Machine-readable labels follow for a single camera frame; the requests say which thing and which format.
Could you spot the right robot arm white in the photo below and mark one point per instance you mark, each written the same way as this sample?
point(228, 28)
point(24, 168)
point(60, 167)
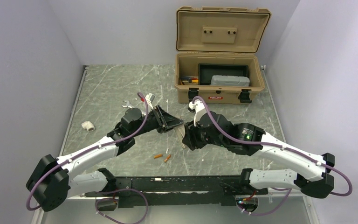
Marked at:
point(306, 172)

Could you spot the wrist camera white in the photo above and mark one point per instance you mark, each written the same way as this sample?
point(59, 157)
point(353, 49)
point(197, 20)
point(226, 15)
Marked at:
point(199, 108)
point(150, 97)

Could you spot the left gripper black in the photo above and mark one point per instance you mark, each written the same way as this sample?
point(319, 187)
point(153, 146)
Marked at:
point(166, 122)

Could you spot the yellow-handled tools in toolbox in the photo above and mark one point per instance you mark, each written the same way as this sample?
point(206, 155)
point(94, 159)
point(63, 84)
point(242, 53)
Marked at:
point(186, 80)

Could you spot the white PVC elbow fitting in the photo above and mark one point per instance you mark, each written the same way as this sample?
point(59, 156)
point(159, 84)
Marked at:
point(88, 126)

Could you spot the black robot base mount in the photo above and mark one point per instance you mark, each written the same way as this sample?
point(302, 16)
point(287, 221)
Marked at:
point(128, 198)

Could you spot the tan plastic toolbox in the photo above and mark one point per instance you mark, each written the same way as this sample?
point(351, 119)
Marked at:
point(219, 35)

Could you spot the silver combination wrench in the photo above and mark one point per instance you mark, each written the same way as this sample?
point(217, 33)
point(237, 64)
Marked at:
point(127, 104)

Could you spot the grey plastic case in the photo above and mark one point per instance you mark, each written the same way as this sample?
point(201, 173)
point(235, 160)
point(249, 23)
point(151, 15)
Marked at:
point(220, 80)

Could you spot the beige remote control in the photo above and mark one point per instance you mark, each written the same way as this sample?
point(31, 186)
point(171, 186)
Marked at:
point(180, 133)

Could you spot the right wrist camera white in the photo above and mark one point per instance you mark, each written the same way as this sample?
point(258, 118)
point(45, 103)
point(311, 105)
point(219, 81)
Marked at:
point(199, 108)

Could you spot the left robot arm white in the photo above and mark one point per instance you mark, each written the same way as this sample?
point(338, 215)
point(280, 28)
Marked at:
point(115, 143)

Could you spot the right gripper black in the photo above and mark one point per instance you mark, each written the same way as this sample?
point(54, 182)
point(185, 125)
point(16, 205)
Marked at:
point(191, 139)

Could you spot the aluminium frame rail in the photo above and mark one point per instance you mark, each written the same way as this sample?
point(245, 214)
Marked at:
point(103, 182)

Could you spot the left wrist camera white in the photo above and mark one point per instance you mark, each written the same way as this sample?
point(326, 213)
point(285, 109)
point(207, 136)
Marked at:
point(150, 97)

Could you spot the black tray in toolbox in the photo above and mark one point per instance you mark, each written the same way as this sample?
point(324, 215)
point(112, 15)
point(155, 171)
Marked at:
point(207, 70)

